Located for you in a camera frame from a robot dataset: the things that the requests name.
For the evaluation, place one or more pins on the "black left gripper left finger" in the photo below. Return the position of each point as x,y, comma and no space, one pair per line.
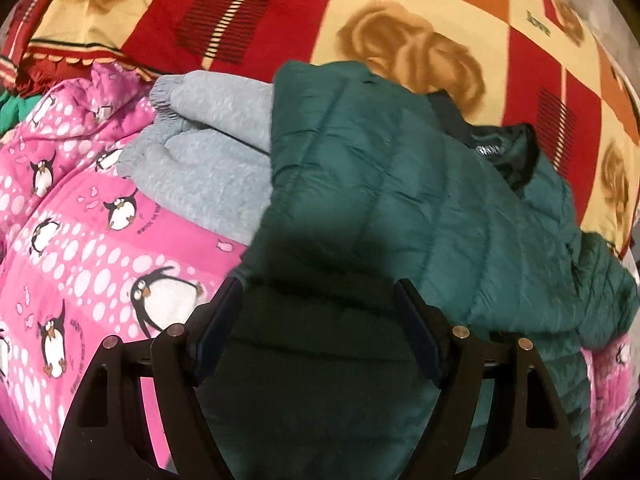
105,434

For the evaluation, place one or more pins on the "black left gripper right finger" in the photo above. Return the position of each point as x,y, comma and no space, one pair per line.
497,415

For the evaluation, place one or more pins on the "dark green puffer jacket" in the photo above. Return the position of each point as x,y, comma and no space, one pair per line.
370,186

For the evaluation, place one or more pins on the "pink penguin fleece blanket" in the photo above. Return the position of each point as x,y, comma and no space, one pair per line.
84,254

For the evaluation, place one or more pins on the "grey fleece sweatshirt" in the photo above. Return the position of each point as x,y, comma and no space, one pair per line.
206,156

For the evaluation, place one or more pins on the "teal green cloth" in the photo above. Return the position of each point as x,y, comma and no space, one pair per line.
14,109

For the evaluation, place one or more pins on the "red cream rose blanket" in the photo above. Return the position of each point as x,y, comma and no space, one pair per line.
568,67

